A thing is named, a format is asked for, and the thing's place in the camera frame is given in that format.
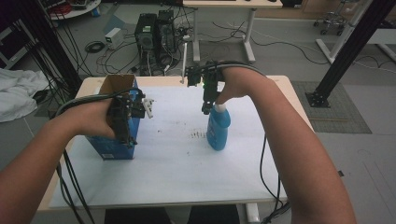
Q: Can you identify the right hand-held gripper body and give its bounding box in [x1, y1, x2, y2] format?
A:
[185, 61, 225, 105]

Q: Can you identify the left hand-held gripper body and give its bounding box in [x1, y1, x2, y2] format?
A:
[106, 88, 148, 148]

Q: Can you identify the white spray head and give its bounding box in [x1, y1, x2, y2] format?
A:
[142, 97, 156, 119]

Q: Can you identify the blue plastic bottle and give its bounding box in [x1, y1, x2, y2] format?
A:
[205, 103, 233, 152]

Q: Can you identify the person's right hand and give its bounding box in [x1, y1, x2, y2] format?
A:
[215, 66, 261, 105]

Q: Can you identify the person's left hand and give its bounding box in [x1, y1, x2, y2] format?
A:
[72, 98, 117, 140]

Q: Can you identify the blue cardboard box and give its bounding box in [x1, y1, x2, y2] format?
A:
[85, 74, 140, 161]

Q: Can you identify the black computer tower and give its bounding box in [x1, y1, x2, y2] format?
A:
[134, 12, 158, 76]
[154, 9, 179, 76]

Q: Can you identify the small white device box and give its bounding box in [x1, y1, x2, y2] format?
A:
[104, 27, 125, 50]

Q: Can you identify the white desk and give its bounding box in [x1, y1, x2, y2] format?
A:
[182, 0, 284, 64]

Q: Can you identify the wooden table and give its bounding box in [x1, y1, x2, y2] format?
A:
[36, 75, 315, 213]

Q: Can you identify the white cloth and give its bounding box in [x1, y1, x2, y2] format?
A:
[0, 67, 50, 123]

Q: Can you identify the white table leg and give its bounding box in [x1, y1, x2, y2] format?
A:
[245, 203, 262, 224]

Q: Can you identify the round white table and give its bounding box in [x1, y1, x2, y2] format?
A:
[40, 0, 103, 21]

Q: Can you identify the grey floor mat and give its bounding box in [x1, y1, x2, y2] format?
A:
[290, 80, 373, 135]

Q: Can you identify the wheeled chair base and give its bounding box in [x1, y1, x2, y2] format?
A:
[313, 10, 348, 36]

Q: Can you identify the white metal stand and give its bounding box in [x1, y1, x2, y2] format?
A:
[315, 0, 375, 65]

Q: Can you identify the coiled black cable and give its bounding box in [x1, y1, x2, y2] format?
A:
[84, 40, 106, 54]

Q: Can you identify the left hand-held gripper cable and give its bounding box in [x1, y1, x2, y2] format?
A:
[50, 88, 139, 224]

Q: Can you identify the hand-held gripper cable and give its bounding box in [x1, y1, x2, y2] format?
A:
[199, 61, 292, 224]
[50, 88, 139, 224]

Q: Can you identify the right hand-held gripper cable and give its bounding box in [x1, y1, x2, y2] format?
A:
[199, 61, 292, 224]

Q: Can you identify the black metal post with base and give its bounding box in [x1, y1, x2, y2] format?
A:
[304, 0, 396, 109]

